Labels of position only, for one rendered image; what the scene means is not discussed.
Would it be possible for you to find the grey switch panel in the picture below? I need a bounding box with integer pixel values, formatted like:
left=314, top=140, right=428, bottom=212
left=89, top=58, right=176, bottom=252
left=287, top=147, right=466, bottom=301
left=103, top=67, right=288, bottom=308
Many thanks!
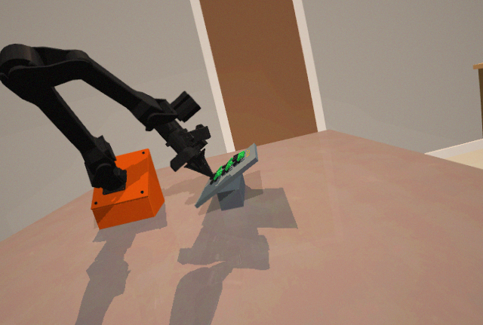
left=194, top=143, right=258, bottom=210

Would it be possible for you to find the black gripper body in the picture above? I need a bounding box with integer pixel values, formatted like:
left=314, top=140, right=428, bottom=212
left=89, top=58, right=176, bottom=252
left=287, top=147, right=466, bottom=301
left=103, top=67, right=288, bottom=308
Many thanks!
left=165, top=126, right=208, bottom=172

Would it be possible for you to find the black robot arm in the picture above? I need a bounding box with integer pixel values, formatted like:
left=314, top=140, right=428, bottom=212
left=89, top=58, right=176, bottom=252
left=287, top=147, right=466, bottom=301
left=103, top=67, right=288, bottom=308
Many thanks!
left=0, top=44, right=201, bottom=195

